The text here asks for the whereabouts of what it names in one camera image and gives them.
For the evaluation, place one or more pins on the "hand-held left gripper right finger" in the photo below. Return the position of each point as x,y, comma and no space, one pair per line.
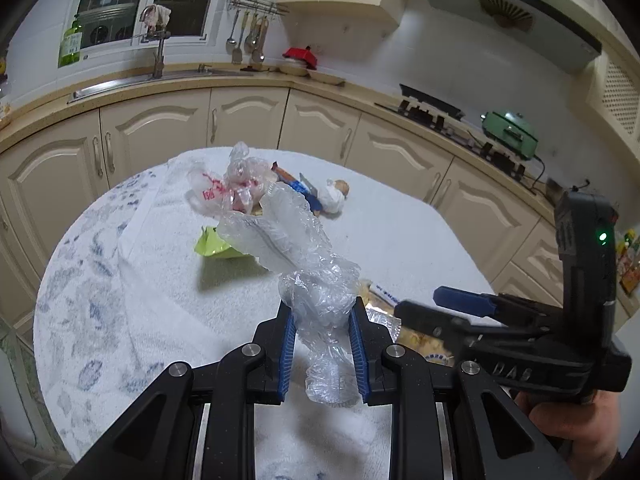
359,350

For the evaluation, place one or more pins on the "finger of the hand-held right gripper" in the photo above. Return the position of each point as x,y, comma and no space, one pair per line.
425,317
460,299

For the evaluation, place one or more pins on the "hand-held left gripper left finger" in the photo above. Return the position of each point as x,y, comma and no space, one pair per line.
287,350

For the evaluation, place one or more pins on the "yellow snack packet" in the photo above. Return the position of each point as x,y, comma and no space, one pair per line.
415,342

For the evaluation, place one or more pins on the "clear plastic bag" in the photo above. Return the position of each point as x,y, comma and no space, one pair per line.
310,270

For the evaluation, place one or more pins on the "person's right hand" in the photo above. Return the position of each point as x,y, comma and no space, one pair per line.
580,430

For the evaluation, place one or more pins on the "yellow cap seasoning bottle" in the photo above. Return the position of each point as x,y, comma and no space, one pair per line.
630,245

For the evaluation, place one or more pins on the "steel cooking pot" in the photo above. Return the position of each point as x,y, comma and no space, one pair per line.
552,190

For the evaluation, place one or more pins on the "green wrapper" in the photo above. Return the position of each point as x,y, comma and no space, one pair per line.
212,246

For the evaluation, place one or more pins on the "green electric cooker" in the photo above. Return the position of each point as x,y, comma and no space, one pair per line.
510,132

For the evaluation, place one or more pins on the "red printed plastic bag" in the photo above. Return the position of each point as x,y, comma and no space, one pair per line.
220,192

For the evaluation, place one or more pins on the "black gas stove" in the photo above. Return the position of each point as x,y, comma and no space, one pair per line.
450,127

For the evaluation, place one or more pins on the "orange and blue wrapper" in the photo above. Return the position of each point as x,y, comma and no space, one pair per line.
290,176

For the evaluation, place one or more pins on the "tall lattice door cabinet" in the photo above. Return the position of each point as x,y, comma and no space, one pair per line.
617,90

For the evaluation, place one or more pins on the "black grill pan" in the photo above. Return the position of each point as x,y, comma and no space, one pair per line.
430,102

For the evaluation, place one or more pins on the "round table with cloth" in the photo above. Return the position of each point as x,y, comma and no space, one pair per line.
80,285

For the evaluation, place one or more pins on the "beige kitchen countertop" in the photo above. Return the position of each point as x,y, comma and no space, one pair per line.
370,95

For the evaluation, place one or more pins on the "cream base cabinets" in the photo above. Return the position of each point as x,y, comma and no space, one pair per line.
150,125

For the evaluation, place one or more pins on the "range hood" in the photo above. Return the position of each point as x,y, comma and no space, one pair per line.
475,15

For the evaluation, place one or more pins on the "red pot lid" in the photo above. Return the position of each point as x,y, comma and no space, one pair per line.
300,55

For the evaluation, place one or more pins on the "hanging steel ladle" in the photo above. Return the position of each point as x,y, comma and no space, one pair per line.
257,55

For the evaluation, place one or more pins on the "hanging steel spatula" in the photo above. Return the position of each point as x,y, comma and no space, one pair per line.
238,55

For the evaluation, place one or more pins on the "hanging steel spoon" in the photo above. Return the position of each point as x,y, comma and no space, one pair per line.
231,47

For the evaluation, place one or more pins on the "stainless steel sink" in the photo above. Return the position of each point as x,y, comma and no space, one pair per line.
125,82

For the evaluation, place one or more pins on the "steel faucet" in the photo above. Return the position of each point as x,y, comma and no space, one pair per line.
159,55

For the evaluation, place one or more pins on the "pale cloth on faucet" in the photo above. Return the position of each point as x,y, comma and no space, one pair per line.
159,14

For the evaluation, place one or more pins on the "kitchen window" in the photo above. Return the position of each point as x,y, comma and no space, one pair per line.
185,0

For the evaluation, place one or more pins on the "green glass bottle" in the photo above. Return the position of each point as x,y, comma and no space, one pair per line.
70,45

